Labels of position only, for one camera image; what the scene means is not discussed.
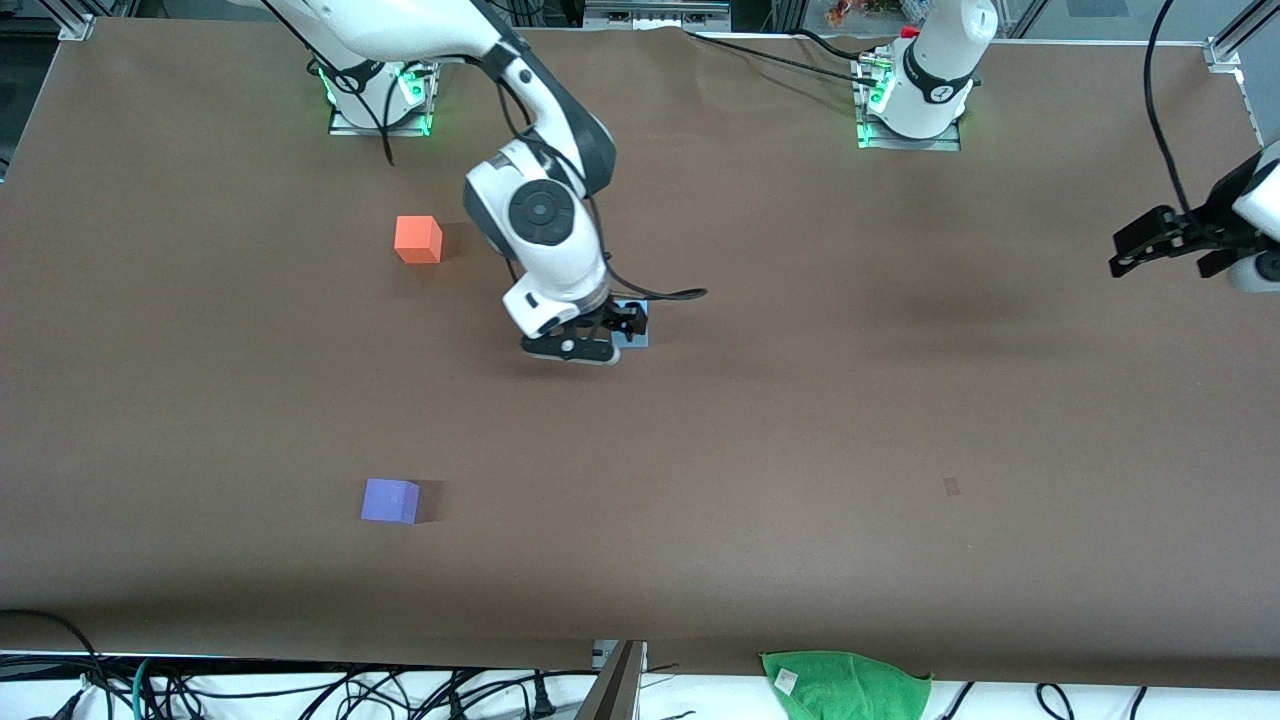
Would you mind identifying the long black table cable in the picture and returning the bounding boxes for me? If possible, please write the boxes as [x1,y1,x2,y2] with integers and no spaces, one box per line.
[683,29,881,91]

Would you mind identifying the green microfibre cloth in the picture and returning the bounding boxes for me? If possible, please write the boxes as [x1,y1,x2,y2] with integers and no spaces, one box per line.
[760,650,933,720]

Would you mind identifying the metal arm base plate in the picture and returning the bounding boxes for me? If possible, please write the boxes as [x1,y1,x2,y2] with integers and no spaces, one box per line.
[328,60,442,138]
[853,55,963,152]

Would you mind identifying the blue foam block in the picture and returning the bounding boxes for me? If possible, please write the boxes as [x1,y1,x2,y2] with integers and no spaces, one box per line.
[608,298,652,350]

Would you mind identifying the short black table cable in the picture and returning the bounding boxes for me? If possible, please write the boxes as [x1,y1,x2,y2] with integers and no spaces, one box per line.
[788,28,873,61]

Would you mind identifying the orange foam block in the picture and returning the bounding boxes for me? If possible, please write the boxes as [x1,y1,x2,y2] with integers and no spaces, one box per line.
[394,215,444,265]

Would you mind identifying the aluminium profile post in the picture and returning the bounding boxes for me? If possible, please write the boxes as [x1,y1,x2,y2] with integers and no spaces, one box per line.
[574,640,649,720]

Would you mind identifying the aluminium corner extrusion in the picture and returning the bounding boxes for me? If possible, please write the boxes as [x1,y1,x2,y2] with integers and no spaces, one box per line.
[1204,0,1280,73]

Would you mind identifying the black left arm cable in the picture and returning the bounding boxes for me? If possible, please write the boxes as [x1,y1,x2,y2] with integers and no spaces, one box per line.
[1140,0,1201,216]

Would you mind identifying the brown paper table cover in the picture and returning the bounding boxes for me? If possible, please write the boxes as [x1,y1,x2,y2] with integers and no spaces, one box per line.
[0,18,1280,691]

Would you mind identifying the large black cable loop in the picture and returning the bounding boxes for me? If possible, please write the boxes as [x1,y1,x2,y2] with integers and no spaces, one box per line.
[0,609,113,720]

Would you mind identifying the purple foam block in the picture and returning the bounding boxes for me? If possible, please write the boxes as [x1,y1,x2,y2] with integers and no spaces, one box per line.
[361,478,421,525]

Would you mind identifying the aluminium corner bracket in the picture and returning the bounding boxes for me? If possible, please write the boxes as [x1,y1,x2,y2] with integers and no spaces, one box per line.
[40,0,97,42]

